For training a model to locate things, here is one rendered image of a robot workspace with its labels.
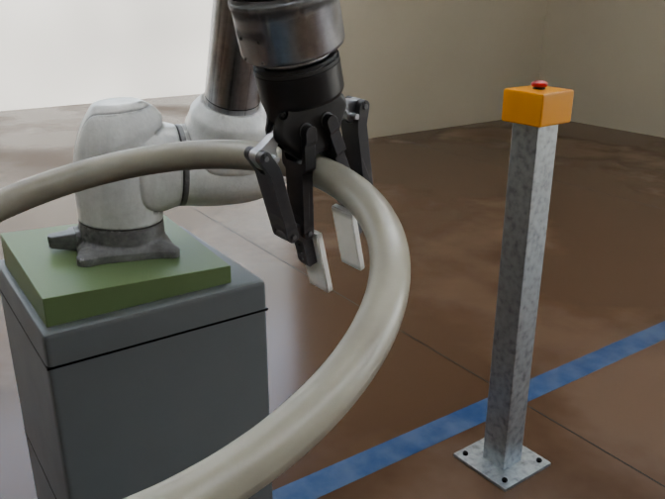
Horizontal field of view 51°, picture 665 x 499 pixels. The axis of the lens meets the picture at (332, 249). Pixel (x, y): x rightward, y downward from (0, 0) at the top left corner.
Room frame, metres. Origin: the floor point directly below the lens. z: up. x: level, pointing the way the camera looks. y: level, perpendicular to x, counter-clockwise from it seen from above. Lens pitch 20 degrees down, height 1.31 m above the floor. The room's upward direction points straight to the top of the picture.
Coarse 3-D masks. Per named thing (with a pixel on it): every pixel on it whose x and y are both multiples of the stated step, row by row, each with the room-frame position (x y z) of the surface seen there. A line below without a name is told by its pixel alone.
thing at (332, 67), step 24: (264, 72) 0.60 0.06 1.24; (288, 72) 0.59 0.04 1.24; (312, 72) 0.59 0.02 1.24; (336, 72) 0.60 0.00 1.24; (264, 96) 0.60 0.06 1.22; (288, 96) 0.59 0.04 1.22; (312, 96) 0.59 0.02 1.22; (336, 96) 0.61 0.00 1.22; (288, 120) 0.60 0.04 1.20; (312, 120) 0.62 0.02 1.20; (288, 144) 0.61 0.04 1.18
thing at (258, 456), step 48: (192, 144) 0.71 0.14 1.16; (240, 144) 0.69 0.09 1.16; (0, 192) 0.67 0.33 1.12; (48, 192) 0.69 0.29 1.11; (336, 192) 0.59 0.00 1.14; (384, 240) 0.49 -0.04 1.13; (384, 288) 0.43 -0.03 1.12; (384, 336) 0.39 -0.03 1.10; (336, 384) 0.35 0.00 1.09; (288, 432) 0.32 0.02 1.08; (192, 480) 0.30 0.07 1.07; (240, 480) 0.30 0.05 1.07
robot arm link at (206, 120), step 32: (224, 0) 1.19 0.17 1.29; (224, 32) 1.20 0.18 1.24; (224, 64) 1.22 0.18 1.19; (224, 96) 1.23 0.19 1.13; (256, 96) 1.26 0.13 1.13; (192, 128) 1.25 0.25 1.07; (224, 128) 1.23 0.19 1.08; (256, 128) 1.25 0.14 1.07; (192, 192) 1.24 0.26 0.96; (224, 192) 1.26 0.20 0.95; (256, 192) 1.29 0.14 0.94
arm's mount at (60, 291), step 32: (32, 256) 1.17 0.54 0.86; (64, 256) 1.18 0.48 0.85; (192, 256) 1.22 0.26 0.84; (32, 288) 1.07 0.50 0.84; (64, 288) 1.05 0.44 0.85; (96, 288) 1.06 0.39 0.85; (128, 288) 1.08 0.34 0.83; (160, 288) 1.12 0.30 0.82; (192, 288) 1.15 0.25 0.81; (64, 320) 1.02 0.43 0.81
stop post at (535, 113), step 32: (512, 96) 1.72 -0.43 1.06; (544, 96) 1.65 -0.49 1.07; (544, 128) 1.69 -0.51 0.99; (512, 160) 1.73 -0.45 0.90; (544, 160) 1.70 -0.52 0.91; (512, 192) 1.72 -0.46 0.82; (544, 192) 1.70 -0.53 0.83; (512, 224) 1.71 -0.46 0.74; (544, 224) 1.71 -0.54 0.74; (512, 256) 1.71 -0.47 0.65; (512, 288) 1.70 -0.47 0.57; (512, 320) 1.69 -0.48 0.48; (512, 352) 1.68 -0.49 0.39; (512, 384) 1.68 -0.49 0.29; (512, 416) 1.68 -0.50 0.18; (480, 448) 1.78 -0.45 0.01; (512, 448) 1.69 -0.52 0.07; (512, 480) 1.63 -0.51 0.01
